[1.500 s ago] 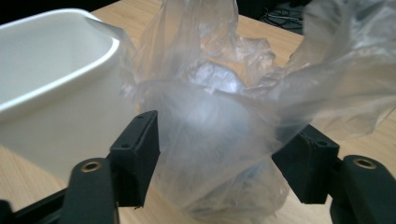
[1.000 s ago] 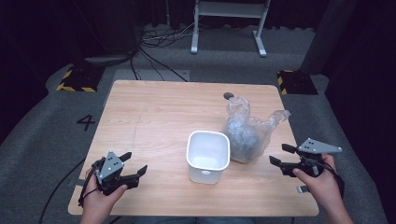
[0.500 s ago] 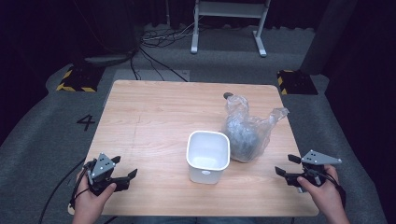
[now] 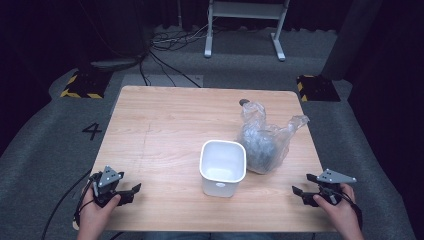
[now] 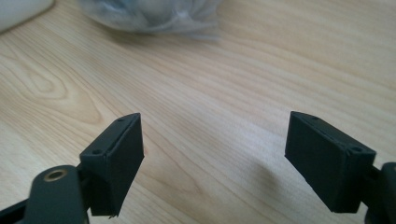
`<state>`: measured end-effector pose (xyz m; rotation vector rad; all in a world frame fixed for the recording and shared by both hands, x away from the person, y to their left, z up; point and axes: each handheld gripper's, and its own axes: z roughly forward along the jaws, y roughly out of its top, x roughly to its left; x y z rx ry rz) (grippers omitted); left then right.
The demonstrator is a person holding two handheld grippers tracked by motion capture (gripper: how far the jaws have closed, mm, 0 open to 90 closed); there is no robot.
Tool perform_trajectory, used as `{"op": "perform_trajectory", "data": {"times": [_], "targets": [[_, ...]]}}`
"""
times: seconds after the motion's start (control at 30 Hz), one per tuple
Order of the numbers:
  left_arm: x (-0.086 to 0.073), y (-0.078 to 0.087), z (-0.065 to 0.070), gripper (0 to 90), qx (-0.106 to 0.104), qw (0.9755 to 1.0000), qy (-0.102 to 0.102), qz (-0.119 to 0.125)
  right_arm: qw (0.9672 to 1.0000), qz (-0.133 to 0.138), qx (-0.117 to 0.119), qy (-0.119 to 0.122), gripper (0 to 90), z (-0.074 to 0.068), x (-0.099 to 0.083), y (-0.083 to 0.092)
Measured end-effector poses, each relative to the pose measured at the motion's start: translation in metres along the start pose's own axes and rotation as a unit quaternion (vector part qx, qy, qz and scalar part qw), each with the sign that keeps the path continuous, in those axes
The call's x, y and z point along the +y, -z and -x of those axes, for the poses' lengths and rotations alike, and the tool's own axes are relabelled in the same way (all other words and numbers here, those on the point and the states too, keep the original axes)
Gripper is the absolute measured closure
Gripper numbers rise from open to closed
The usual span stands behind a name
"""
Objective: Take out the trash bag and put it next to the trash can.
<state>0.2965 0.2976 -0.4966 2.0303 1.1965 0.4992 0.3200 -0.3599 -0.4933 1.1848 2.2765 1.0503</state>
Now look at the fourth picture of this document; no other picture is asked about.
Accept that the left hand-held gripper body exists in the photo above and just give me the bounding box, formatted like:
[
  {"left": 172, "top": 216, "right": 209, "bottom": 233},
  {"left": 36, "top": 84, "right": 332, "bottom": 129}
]
[{"left": 89, "top": 165, "right": 125, "bottom": 208}]

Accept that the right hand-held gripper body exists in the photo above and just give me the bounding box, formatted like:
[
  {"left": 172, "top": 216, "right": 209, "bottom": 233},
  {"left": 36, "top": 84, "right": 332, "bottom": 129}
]
[{"left": 316, "top": 168, "right": 358, "bottom": 205}]

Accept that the clear plastic bag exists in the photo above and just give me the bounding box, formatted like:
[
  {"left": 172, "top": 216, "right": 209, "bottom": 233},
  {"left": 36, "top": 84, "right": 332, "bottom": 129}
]
[{"left": 237, "top": 100, "right": 310, "bottom": 175}]

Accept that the white plastic bin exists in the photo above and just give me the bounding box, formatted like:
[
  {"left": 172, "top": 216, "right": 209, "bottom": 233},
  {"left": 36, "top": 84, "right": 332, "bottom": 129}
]
[{"left": 199, "top": 139, "right": 248, "bottom": 198}]

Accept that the person's right hand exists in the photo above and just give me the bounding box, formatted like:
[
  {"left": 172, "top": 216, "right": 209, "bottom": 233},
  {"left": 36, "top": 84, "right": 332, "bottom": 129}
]
[{"left": 313, "top": 183, "right": 361, "bottom": 234}]

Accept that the person's left hand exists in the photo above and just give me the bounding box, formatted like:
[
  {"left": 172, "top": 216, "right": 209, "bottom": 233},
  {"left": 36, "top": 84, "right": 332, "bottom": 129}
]
[{"left": 78, "top": 186, "right": 122, "bottom": 234}]

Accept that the black yellow striped base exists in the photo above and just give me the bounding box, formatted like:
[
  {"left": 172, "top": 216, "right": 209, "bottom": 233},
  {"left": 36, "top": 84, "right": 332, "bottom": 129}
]
[
  {"left": 296, "top": 74, "right": 342, "bottom": 103},
  {"left": 59, "top": 69, "right": 113, "bottom": 100}
]

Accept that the grey flat stand base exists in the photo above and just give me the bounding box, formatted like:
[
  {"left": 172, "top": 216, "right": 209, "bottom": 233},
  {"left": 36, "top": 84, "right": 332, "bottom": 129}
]
[{"left": 89, "top": 58, "right": 145, "bottom": 72}]

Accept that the grey pillar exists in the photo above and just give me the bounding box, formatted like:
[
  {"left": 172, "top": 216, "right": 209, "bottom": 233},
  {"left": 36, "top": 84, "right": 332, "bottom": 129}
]
[{"left": 320, "top": 0, "right": 384, "bottom": 81}]

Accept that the white metal stand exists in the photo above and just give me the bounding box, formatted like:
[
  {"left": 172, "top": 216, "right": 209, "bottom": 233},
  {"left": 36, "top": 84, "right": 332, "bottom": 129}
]
[{"left": 203, "top": 0, "right": 291, "bottom": 62}]

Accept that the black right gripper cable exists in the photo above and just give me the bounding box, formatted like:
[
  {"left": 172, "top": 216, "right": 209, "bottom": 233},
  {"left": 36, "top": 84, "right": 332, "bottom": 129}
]
[{"left": 339, "top": 190, "right": 364, "bottom": 231}]

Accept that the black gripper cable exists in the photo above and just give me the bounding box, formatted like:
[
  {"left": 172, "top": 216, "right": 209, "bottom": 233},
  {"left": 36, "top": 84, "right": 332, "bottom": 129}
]
[
  {"left": 41, "top": 168, "right": 98, "bottom": 240},
  {"left": 339, "top": 190, "right": 364, "bottom": 231}
]

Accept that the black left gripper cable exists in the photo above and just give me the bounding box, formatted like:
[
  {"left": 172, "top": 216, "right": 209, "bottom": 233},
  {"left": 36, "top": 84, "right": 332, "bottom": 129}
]
[{"left": 41, "top": 168, "right": 98, "bottom": 240}]

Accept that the bundle of floor cables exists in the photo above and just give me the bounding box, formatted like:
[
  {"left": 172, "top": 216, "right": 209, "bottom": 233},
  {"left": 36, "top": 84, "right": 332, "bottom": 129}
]
[{"left": 138, "top": 23, "right": 219, "bottom": 89}]

